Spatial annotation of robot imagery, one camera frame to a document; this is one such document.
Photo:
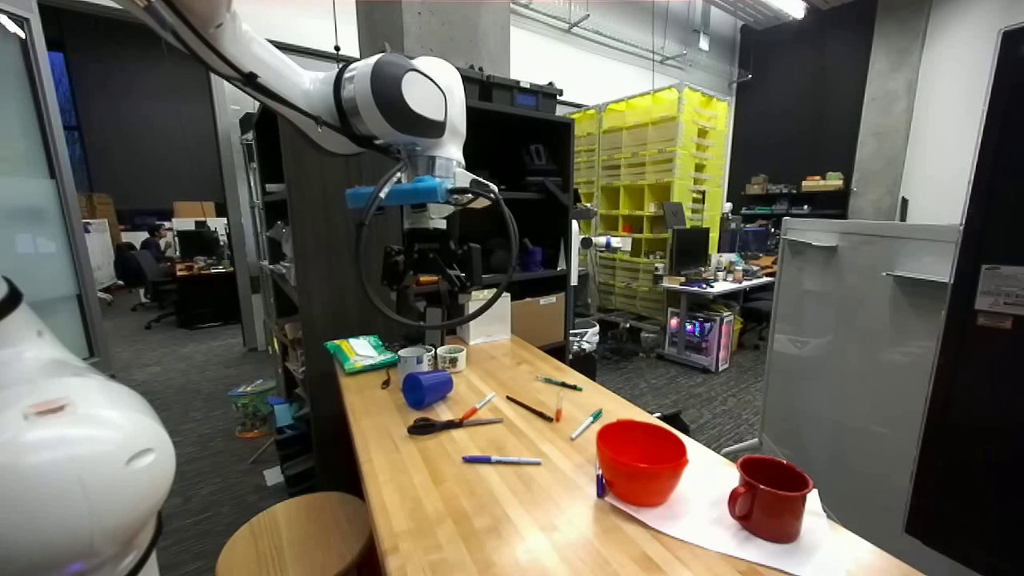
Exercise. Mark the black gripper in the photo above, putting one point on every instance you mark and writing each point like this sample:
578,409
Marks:
434,266

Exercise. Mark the blue plastic cup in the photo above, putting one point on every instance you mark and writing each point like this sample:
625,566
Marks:
427,387

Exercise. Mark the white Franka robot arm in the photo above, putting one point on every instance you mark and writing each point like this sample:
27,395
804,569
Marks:
76,457

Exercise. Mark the small white cup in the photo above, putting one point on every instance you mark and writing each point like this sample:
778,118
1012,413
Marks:
454,356
414,356

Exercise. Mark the green sponge pack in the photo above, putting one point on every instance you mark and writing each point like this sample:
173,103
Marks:
361,353

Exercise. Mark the orange capped white marker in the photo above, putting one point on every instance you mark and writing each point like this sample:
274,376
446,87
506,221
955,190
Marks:
477,406

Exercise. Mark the cardboard box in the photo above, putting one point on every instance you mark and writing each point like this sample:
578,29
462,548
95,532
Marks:
540,322

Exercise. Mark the black shelf unit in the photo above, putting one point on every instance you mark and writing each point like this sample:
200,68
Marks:
321,266

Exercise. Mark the black marker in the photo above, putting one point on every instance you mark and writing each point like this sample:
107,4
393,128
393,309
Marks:
530,406

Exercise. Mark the dark green marker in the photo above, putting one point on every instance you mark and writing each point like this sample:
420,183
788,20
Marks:
561,381

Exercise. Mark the black trash bin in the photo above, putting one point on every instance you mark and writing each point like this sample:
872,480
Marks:
585,339

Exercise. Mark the red tipped white marker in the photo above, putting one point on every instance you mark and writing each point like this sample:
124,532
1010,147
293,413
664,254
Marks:
558,409

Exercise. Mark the blue marker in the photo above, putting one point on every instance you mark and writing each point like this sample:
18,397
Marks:
500,457

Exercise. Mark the green capped white marker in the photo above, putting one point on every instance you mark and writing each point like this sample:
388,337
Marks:
585,426

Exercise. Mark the clear bin with green items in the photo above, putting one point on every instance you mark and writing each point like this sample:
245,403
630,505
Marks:
253,409

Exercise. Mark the black office desk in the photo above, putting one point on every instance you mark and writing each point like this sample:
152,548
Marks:
202,296

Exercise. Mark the small blue cap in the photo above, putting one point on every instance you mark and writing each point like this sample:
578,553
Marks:
601,486

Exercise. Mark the round wooden stool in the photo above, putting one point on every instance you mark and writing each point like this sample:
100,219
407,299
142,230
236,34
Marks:
299,532

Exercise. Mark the red bowl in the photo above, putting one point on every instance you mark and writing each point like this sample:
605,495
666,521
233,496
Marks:
640,466

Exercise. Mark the computer monitor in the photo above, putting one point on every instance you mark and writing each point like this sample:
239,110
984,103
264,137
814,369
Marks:
690,246

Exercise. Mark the lit computer case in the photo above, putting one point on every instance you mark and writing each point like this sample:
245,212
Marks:
698,337

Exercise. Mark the yellow storage rack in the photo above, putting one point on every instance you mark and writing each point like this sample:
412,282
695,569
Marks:
650,162

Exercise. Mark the white work desk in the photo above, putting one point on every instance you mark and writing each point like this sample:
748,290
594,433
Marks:
716,285

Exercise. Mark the black office chair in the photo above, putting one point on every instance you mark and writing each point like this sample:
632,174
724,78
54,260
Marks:
144,280

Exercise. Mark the white paper sheet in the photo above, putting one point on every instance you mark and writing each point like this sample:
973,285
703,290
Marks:
706,521

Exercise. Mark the red mug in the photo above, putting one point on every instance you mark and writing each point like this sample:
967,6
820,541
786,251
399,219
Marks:
773,500

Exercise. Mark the frosted glass door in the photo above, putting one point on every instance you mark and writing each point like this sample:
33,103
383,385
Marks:
37,194

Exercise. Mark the grey metal cabinet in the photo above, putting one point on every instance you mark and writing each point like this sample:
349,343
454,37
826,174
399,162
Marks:
853,353

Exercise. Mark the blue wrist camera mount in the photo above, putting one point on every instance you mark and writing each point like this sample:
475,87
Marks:
395,194

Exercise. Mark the white paper wall sign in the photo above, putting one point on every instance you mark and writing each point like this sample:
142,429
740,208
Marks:
999,290

